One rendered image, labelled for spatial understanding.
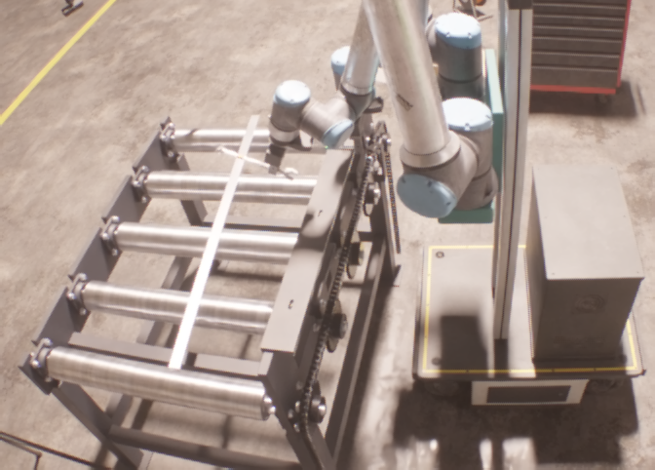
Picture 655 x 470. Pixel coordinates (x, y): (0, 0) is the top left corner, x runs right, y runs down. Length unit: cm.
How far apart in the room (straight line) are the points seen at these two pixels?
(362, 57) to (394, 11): 33
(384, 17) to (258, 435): 199
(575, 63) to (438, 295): 189
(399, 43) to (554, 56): 267
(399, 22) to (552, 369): 160
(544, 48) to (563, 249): 195
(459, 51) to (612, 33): 200
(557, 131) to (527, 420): 196
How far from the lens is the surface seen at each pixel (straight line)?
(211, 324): 205
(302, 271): 170
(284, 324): 160
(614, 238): 222
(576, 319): 228
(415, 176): 146
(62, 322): 234
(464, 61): 201
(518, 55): 162
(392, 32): 129
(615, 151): 392
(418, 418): 272
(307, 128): 162
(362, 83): 163
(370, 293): 267
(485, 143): 163
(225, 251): 222
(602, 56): 392
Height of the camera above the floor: 245
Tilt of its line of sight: 45 degrees down
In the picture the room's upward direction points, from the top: 12 degrees counter-clockwise
